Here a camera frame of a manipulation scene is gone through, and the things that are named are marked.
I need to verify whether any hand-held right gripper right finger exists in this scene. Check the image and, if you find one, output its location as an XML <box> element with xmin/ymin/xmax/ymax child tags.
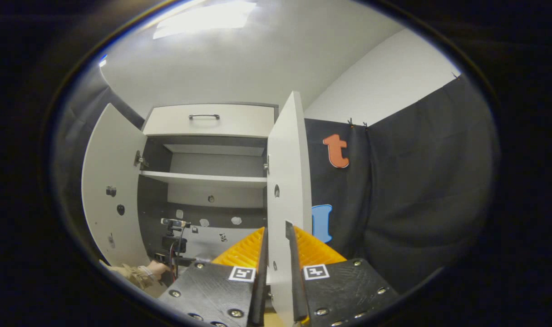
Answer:
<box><xmin>285</xmin><ymin>221</ymin><xmax>400</xmax><ymax>327</ymax></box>

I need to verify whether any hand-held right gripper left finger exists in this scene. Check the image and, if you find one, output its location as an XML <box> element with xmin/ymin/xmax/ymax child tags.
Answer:
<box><xmin>158</xmin><ymin>227</ymin><xmax>270</xmax><ymax>327</ymax></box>

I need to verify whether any white shoe cabinet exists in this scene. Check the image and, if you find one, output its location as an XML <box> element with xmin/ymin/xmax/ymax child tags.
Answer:
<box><xmin>137</xmin><ymin>102</ymin><xmax>279</xmax><ymax>273</ymax></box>

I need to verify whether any white door with headphones sticker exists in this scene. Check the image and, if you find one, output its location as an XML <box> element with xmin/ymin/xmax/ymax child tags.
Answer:
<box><xmin>266</xmin><ymin>91</ymin><xmax>313</xmax><ymax>327</ymax></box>

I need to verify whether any white door with camera sticker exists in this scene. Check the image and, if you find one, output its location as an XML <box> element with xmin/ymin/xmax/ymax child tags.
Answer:
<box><xmin>81</xmin><ymin>104</ymin><xmax>152</xmax><ymax>268</ymax></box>

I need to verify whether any ceiling light panel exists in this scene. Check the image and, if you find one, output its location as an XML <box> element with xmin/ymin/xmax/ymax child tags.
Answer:
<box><xmin>153</xmin><ymin>0</ymin><xmax>258</xmax><ymax>40</ymax></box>

